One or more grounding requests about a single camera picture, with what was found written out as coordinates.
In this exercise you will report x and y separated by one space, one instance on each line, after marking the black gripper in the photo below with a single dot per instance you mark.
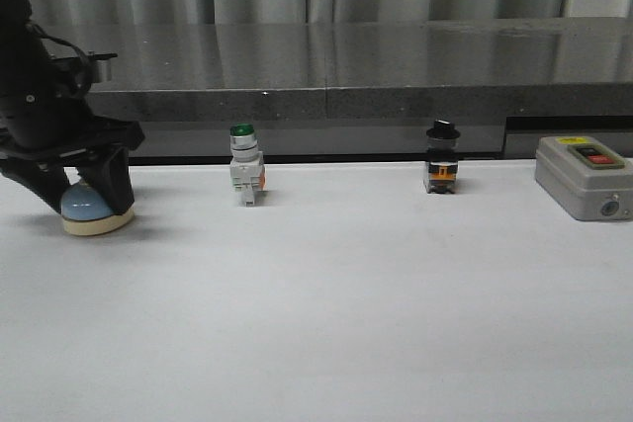
41 120

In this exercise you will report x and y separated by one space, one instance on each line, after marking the blue and cream desk bell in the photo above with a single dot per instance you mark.
85 212

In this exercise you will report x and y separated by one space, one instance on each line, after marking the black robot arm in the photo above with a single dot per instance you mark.
22 43

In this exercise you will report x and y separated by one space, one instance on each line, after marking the grey stone counter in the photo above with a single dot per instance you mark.
346 92

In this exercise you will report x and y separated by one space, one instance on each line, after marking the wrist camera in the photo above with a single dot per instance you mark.
82 73

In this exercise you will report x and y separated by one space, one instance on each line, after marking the green pilot light switch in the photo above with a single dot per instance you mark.
247 168

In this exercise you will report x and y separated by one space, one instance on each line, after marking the black selector switch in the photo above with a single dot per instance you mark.
441 165

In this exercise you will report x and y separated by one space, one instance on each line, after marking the grey on-off switch box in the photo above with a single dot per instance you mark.
590 181

